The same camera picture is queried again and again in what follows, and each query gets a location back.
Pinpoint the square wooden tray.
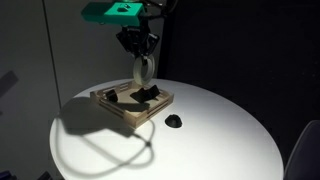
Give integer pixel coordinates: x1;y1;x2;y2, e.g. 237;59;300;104
89;79;175;130

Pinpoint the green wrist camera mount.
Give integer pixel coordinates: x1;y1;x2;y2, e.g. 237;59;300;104
80;1;148;27

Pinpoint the dark blue floor object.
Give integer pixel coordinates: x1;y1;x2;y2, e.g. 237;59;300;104
0;170;16;180

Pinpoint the black round knob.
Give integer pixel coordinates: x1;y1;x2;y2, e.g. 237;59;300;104
164;114;184;129

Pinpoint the small black plastic part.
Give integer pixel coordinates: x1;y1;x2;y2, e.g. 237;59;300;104
104;87;120;104

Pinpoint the dark grey chair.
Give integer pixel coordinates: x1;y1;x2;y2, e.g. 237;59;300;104
283;119;320;180

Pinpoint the cream white masking tape roll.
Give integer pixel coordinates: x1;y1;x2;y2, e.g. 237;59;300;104
132;54;156;86

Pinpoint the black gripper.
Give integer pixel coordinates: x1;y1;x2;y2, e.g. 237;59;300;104
115;25;160;66

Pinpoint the large black angled bracket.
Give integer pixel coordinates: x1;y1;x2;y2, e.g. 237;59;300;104
129;84;161;105

